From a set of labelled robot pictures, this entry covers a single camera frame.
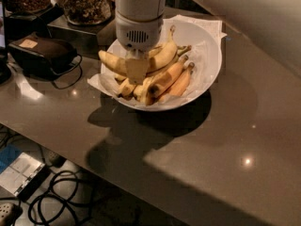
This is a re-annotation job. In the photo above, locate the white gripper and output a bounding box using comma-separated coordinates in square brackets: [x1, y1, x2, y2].
[116, 10, 163, 85]

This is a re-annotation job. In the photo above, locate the curved yellow banana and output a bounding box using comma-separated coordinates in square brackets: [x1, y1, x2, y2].
[98, 25, 178, 75]

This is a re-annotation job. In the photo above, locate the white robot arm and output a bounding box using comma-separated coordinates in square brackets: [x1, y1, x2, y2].
[115, 0, 301, 77]

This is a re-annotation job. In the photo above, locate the yellow banana lower left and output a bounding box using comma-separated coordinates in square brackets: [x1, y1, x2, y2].
[118, 79, 135, 98]

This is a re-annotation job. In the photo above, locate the yellow banana with dark tip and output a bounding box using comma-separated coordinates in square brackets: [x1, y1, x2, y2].
[148, 56, 188, 98]

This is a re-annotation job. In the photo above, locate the orange banana lower right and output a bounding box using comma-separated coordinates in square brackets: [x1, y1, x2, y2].
[159, 62, 195, 102]

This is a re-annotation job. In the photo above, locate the greenish banana at back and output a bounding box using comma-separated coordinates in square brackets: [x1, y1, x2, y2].
[177, 45, 192, 57]

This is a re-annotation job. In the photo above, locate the white oval bowl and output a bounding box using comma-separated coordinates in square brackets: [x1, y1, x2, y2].
[100, 18, 223, 112]

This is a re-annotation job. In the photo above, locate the dark metal jar stand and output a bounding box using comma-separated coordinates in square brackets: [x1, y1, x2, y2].
[48, 15, 117, 59]

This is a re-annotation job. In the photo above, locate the white paper liner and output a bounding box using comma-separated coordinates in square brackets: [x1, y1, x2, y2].
[87, 14, 228, 108]

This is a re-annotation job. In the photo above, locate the glass jar of granola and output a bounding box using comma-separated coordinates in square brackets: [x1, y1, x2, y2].
[58, 0, 112, 25]

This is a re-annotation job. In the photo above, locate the silver box on floor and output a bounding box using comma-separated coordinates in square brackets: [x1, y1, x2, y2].
[0, 153, 45, 197]

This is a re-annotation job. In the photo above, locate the beige power strip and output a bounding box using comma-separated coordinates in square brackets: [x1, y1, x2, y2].
[0, 202, 20, 226]

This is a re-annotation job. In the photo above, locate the black cable on table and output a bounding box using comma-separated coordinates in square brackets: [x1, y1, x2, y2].
[50, 54, 84, 90]

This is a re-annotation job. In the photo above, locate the black cable on floor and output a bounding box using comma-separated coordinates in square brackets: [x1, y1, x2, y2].
[27, 169, 95, 226]

